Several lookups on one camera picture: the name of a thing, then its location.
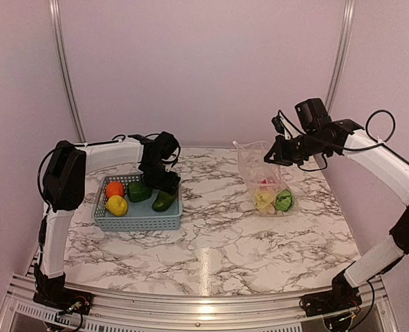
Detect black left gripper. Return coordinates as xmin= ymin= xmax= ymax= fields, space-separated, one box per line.
xmin=141 ymin=160 xmax=180 ymax=194

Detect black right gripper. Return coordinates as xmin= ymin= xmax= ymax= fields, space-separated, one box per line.
xmin=263 ymin=129 xmax=330 ymax=166

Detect clear zip top bag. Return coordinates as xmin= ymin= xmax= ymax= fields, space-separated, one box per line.
xmin=233 ymin=140 xmax=295 ymax=215

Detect green orange toy mango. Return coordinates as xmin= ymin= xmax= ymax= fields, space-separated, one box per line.
xmin=152 ymin=191 xmax=176 ymax=212

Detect green toy pepper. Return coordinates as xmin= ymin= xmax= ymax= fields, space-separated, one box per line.
xmin=127 ymin=181 xmax=152 ymax=203

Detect yellow toy bananas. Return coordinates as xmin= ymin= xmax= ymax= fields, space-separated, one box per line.
xmin=253 ymin=190 xmax=277 ymax=214

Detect orange toy fruit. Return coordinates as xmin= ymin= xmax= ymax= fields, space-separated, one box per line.
xmin=106 ymin=181 xmax=125 ymax=199

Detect yellow toy lemon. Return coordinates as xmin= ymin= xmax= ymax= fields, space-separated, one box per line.
xmin=105 ymin=195 xmax=128 ymax=217

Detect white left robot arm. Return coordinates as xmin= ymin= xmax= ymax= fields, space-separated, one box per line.
xmin=34 ymin=131 xmax=181 ymax=308

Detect grey plastic basket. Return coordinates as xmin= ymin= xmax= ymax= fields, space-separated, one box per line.
xmin=91 ymin=173 xmax=183 ymax=232

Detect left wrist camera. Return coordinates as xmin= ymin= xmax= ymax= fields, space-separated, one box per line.
xmin=154 ymin=131 xmax=181 ymax=167

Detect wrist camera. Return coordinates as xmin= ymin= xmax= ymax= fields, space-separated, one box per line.
xmin=271 ymin=98 xmax=331 ymax=139
xmin=154 ymin=131 xmax=181 ymax=167

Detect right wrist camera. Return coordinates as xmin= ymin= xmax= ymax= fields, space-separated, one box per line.
xmin=271 ymin=98 xmax=331 ymax=139

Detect right aluminium frame post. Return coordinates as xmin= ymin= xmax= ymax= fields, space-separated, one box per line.
xmin=325 ymin=0 xmax=356 ymax=114

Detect aluminium frame post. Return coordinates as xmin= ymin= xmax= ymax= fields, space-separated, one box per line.
xmin=49 ymin=0 xmax=86 ymax=142
xmin=325 ymin=0 xmax=356 ymax=114

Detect aluminium front rail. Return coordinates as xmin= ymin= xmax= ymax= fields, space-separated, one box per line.
xmin=0 ymin=275 xmax=399 ymax=331

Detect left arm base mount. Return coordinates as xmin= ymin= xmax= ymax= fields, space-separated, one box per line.
xmin=33 ymin=288 xmax=93 ymax=315

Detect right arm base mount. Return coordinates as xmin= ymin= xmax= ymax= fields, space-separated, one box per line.
xmin=299 ymin=291 xmax=363 ymax=317

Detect left aluminium frame post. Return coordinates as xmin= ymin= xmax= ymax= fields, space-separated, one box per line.
xmin=49 ymin=0 xmax=86 ymax=142

